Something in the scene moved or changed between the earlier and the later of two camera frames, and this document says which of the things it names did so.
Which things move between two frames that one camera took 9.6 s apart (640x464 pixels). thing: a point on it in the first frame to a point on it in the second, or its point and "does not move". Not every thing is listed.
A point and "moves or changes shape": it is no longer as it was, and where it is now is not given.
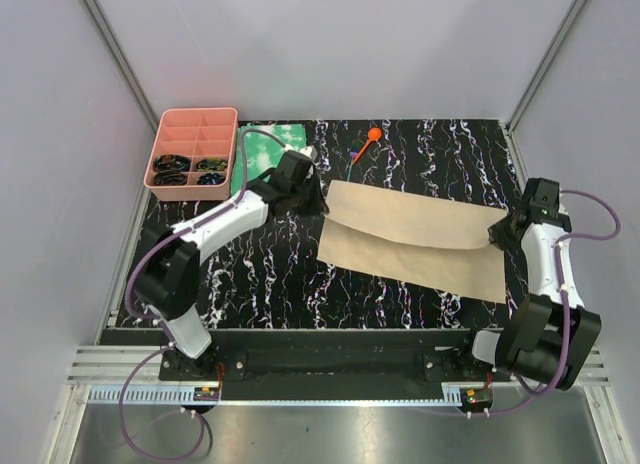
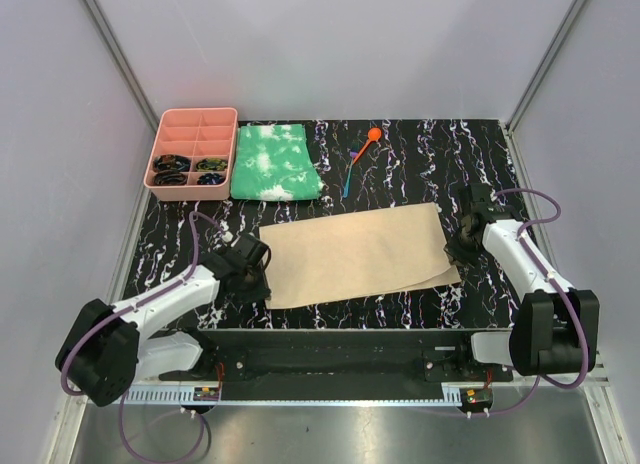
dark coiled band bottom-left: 170,177 does not move
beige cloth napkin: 419,243 moves or changes shape
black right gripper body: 504,237 to 463,249
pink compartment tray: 194,154 does not move
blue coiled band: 210,179 does not move
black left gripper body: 307,198 to 255,286
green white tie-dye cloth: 262,152 does not move
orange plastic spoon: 374,134 does not move
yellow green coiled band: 211,164 does not move
